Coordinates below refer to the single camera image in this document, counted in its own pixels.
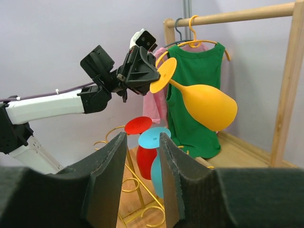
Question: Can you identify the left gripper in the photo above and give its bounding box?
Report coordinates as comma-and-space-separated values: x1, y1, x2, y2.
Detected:
116, 46, 160, 95

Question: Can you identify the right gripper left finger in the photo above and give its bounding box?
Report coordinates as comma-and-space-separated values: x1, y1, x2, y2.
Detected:
0, 132, 127, 228

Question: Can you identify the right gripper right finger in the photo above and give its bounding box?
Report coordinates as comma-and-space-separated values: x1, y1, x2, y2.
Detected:
159, 133, 304, 228

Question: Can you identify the red plastic wine glass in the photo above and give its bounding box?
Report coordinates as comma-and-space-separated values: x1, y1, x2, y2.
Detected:
124, 116, 157, 180

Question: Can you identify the blue plastic wine glass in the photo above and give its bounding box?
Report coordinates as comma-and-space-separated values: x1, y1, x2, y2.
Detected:
138, 127, 171, 199

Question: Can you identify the yellow wine glass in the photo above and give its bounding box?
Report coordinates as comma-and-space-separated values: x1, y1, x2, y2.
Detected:
150, 57, 238, 132

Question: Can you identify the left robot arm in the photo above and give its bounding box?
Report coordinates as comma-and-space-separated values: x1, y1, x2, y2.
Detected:
0, 45, 160, 174

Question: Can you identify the wooden clothes rack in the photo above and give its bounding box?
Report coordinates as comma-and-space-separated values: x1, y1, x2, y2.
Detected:
163, 0, 304, 168

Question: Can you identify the pink shirt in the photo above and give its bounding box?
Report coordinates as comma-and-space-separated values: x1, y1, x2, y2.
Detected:
142, 44, 209, 126

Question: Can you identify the grey clothes hanger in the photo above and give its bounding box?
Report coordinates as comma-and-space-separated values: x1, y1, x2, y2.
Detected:
164, 18, 191, 48

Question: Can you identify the yellow clothes hanger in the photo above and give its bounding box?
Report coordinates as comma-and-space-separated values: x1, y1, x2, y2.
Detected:
156, 15, 219, 66

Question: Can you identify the green tank top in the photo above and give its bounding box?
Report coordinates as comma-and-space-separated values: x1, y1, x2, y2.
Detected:
166, 43, 225, 159

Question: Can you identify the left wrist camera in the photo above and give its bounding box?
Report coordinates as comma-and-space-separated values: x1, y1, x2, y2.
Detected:
129, 29, 158, 52

